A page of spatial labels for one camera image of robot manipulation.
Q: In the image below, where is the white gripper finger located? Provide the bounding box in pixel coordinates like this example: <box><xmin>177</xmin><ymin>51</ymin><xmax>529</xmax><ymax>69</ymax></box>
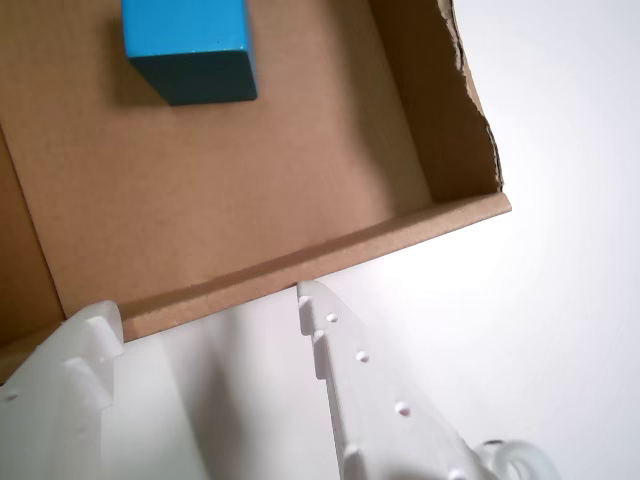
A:
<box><xmin>297</xmin><ymin>279</ymin><xmax>495</xmax><ymax>480</ymax></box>
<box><xmin>0</xmin><ymin>299</ymin><xmax>126</xmax><ymax>480</ymax></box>

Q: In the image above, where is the blue cube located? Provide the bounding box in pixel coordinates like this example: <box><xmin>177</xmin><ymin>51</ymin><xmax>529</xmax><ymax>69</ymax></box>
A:
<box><xmin>121</xmin><ymin>0</ymin><xmax>259</xmax><ymax>107</ymax></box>

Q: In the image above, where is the brown cardboard box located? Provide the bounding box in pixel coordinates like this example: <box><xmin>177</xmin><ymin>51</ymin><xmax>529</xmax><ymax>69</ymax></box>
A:
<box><xmin>0</xmin><ymin>0</ymin><xmax>514</xmax><ymax>386</ymax></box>

